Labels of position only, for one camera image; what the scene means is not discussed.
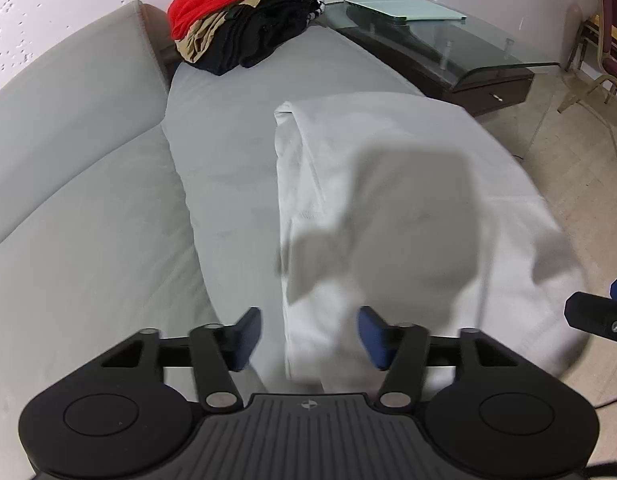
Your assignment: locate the grey sofa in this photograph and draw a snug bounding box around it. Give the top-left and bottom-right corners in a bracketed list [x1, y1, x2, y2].
[0, 0, 554, 480]

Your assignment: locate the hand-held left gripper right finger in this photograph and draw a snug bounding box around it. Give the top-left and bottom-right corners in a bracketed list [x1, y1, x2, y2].
[357, 305, 519, 414]

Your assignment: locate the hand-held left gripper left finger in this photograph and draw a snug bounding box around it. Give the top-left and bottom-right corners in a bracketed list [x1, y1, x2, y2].
[101, 306, 263, 414]

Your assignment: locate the white t-shirt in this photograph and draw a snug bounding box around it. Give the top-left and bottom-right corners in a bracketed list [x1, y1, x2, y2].
[273, 91, 591, 396]

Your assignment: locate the pale green sheet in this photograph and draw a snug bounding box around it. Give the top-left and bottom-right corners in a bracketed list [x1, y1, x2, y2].
[344, 0, 468, 24]

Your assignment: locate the black garment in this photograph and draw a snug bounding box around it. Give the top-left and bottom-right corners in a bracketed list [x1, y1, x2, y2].
[201, 0, 323, 77]

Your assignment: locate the metal frame chair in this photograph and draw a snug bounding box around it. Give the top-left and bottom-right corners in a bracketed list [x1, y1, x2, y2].
[557, 0, 617, 175]

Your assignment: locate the glass coffee table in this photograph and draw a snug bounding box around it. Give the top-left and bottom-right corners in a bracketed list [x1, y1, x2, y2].
[321, 0, 561, 157]

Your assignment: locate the tan garment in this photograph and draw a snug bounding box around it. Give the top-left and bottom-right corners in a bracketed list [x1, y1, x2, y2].
[176, 0, 304, 66]

